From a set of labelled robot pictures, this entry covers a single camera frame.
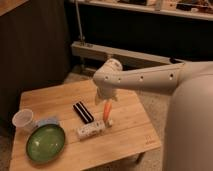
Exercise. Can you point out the orange pepper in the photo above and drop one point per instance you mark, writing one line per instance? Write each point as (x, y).
(107, 109)

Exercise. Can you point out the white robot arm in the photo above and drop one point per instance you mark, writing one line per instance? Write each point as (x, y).
(188, 139)

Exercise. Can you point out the white plastic bottle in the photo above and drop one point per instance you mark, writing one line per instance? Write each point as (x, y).
(93, 128)

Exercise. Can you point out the wooden side table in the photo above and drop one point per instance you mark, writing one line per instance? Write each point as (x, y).
(132, 132)

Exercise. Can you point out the blue sponge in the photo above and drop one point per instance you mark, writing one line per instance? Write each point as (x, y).
(50, 120)

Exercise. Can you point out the upper white shelf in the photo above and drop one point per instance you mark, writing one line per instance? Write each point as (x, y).
(141, 8)

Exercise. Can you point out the vertical metal pole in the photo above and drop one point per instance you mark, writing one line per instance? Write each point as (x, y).
(81, 37)

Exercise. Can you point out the clear plastic cup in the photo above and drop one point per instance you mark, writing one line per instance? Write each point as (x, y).
(24, 120)

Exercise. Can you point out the grey metal shelf rail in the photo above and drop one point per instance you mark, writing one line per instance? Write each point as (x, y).
(126, 57)

